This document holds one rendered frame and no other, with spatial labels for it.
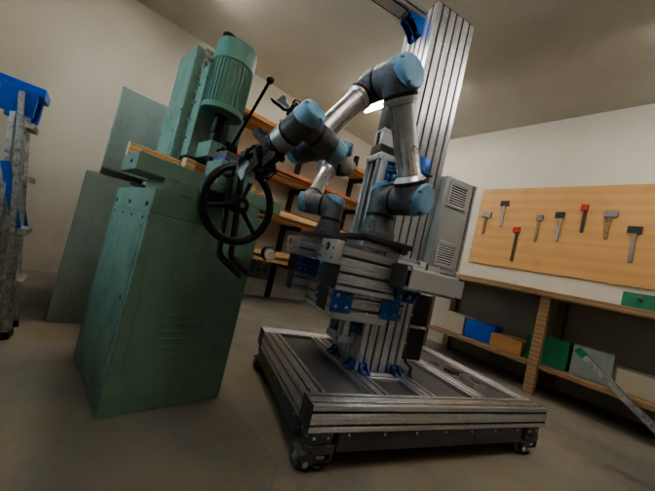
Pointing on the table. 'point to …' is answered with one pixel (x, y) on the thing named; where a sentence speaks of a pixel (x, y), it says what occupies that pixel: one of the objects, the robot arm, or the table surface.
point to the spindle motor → (229, 79)
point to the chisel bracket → (207, 149)
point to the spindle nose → (217, 128)
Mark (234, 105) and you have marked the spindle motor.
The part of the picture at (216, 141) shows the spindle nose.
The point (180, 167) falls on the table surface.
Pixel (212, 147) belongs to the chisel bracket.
